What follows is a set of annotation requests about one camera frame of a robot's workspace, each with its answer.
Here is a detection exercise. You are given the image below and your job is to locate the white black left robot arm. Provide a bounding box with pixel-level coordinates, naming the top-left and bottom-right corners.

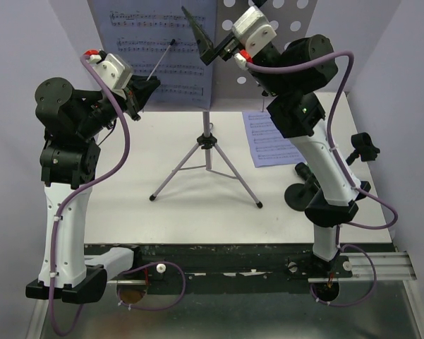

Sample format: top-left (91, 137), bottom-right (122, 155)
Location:
top-left (25, 77), bottom-right (143, 304)

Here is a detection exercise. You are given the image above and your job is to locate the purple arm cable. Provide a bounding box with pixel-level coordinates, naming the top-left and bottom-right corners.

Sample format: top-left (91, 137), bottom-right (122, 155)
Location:
top-left (47, 54), bottom-right (188, 336)
top-left (245, 50), bottom-right (399, 308)

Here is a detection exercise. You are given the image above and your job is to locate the black clip microphone stand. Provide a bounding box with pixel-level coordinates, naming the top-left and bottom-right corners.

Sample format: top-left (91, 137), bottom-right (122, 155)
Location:
top-left (346, 132), bottom-right (380, 166)

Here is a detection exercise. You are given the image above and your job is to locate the aluminium front rail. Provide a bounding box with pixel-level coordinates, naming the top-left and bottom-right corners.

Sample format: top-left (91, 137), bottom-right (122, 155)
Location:
top-left (300, 252), bottom-right (417, 283)

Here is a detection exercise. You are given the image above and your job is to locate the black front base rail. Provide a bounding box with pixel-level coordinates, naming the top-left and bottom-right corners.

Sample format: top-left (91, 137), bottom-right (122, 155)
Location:
top-left (84, 242), bottom-right (353, 296)

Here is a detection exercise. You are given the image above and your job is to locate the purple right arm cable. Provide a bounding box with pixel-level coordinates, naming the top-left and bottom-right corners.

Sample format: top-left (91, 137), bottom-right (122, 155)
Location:
top-left (245, 50), bottom-right (399, 308)

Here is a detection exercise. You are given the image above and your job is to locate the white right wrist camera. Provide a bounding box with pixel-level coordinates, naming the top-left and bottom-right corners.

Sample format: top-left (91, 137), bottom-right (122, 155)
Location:
top-left (231, 5), bottom-right (277, 70)

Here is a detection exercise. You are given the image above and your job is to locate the lilac tripod music stand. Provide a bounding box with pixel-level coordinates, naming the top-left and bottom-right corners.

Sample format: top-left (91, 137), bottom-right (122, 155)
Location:
top-left (150, 0), bottom-right (322, 209)

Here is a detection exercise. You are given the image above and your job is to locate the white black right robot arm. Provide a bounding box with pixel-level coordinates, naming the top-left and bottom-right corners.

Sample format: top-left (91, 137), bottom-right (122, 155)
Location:
top-left (181, 6), bottom-right (369, 277)

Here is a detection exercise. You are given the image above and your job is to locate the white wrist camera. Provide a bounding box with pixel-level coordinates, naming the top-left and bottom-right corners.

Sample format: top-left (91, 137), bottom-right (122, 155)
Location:
top-left (85, 49), bottom-right (133, 98)
top-left (231, 5), bottom-right (277, 70)

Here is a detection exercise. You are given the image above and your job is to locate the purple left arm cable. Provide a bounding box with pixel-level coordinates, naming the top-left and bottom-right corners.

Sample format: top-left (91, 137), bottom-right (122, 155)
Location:
top-left (47, 54), bottom-right (188, 336)

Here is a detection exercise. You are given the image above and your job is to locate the white sheet music page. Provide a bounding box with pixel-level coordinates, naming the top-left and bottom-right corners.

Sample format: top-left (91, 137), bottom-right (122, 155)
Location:
top-left (242, 112), bottom-right (305, 168)

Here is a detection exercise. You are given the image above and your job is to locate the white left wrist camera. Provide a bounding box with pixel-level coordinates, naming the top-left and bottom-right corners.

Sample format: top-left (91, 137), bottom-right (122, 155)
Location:
top-left (85, 49), bottom-right (133, 98)

